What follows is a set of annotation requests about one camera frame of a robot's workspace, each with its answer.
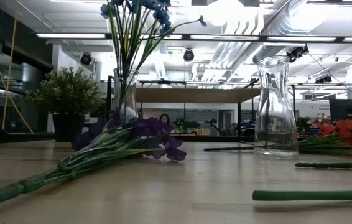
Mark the blue artificial flower bunch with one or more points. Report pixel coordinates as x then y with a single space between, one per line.
126 46

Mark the purple artificial flower bunch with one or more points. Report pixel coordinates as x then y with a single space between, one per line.
101 149

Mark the dark red artificial tulip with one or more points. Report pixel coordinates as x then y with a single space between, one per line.
313 195

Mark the red artificial flower bunch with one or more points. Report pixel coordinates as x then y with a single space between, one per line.
347 127

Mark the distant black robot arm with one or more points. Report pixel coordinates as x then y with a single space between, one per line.
213 126

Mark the wooden shelf with black legs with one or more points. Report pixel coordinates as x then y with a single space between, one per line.
194 95

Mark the person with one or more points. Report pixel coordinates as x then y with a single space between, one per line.
164 119

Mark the clear glass vase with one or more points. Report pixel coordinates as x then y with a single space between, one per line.
131 93
275 124

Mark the black round ceiling lamp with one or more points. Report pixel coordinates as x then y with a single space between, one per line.
86 58
188 55

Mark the potted green plant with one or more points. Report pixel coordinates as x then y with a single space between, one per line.
67 93

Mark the long linear ceiling light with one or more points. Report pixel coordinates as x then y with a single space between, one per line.
70 35

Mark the black track spotlight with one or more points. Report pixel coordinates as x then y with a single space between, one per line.
323 79
297 53

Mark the red flower stem middle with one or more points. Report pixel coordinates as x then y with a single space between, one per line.
334 165

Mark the black computer monitor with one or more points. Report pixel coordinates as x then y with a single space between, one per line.
348 110

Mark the silver ventilation duct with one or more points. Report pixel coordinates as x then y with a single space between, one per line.
281 28

